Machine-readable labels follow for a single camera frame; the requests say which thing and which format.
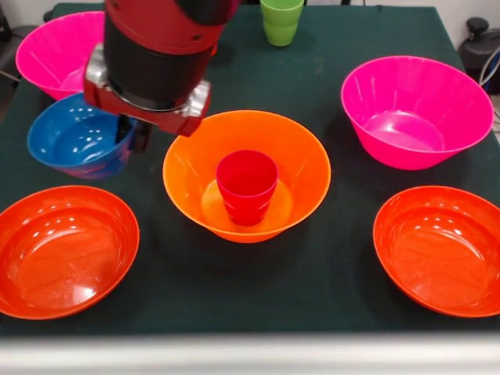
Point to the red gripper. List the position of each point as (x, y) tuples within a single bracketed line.
[(156, 119)]

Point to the blue small bowl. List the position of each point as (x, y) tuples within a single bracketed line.
[(70, 144)]

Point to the orange large bowl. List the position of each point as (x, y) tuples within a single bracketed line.
[(187, 176)]

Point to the crimson plastic cup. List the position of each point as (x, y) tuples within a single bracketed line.
[(246, 195)]

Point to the red shallow bowl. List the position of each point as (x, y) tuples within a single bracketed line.
[(441, 254), (62, 254)]

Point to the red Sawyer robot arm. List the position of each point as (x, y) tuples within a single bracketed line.
[(156, 58)]

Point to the pink large bowl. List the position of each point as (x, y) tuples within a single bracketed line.
[(51, 51), (410, 117)]

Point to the green plastic cup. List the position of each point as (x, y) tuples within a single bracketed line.
[(281, 23)]

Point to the dark green tablecloth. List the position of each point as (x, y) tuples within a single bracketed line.
[(254, 293)]

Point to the black pedestal foot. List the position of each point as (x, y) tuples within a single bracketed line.
[(474, 51), (6, 27)]

